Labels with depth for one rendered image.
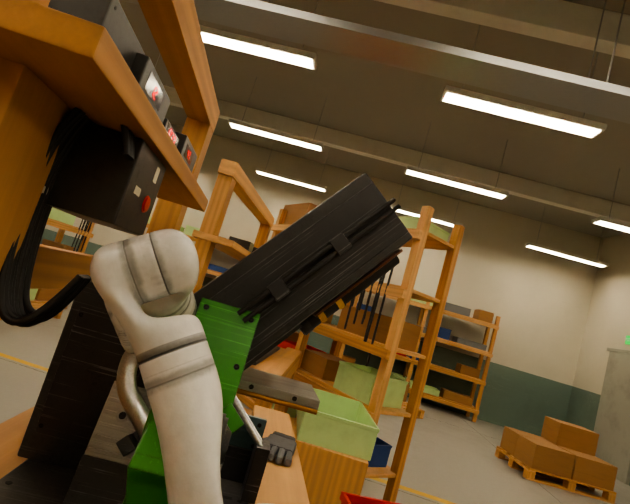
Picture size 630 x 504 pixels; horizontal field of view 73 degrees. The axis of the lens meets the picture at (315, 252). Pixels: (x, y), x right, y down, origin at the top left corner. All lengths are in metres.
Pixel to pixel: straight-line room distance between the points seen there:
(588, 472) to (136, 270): 6.79
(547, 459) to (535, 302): 4.70
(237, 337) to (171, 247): 0.39
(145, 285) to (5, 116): 0.31
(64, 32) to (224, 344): 0.53
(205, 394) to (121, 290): 0.13
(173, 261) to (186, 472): 0.20
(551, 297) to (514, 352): 1.49
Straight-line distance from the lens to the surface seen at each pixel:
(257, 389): 0.93
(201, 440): 0.44
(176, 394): 0.44
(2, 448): 1.09
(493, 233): 10.46
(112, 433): 0.85
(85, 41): 0.56
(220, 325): 0.81
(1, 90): 0.68
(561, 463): 6.79
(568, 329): 10.92
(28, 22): 0.59
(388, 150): 8.20
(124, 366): 0.78
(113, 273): 0.45
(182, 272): 0.45
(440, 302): 3.58
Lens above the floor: 1.32
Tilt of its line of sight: 7 degrees up
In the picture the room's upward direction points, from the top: 17 degrees clockwise
